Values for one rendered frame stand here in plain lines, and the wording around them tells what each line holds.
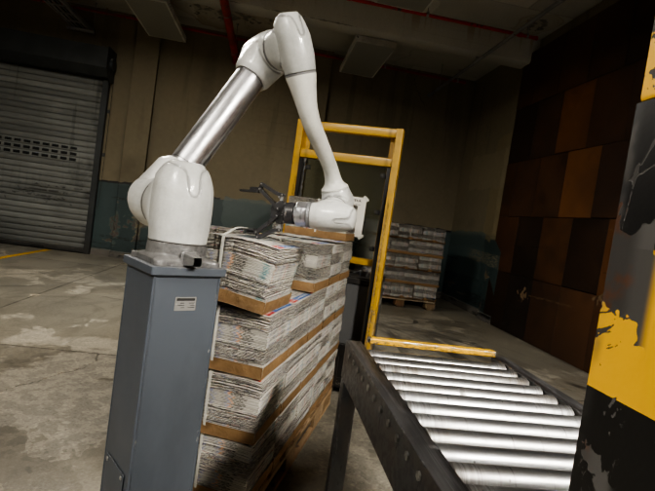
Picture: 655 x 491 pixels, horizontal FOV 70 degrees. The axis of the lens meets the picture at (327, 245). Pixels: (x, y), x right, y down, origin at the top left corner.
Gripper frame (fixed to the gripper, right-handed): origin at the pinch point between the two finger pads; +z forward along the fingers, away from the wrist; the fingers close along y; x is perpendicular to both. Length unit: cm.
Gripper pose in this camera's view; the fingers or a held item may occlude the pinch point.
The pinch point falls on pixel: (242, 208)
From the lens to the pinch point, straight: 171.7
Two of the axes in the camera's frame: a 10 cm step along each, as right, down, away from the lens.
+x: 2.2, -0.2, 9.7
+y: -0.9, 10.0, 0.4
